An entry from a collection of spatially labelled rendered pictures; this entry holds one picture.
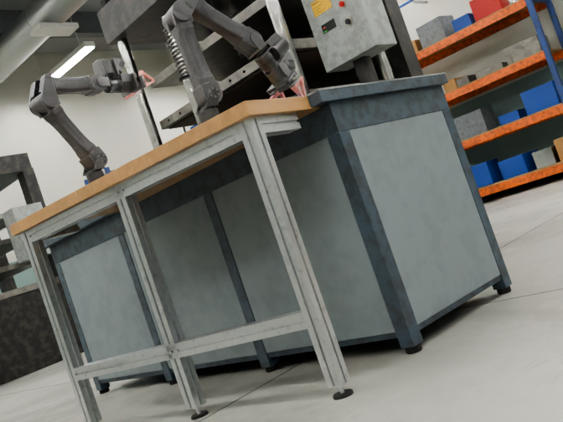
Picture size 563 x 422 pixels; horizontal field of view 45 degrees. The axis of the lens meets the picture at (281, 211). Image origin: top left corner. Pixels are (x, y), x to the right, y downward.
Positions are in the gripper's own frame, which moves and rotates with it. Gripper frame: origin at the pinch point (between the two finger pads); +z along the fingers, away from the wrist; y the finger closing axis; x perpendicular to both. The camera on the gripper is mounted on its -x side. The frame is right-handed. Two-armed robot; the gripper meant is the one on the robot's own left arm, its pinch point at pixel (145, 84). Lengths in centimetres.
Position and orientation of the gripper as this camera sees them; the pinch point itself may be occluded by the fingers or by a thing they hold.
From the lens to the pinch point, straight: 284.6
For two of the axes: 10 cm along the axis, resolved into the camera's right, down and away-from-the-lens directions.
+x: 3.2, 9.5, -0.5
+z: 5.9, -1.6, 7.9
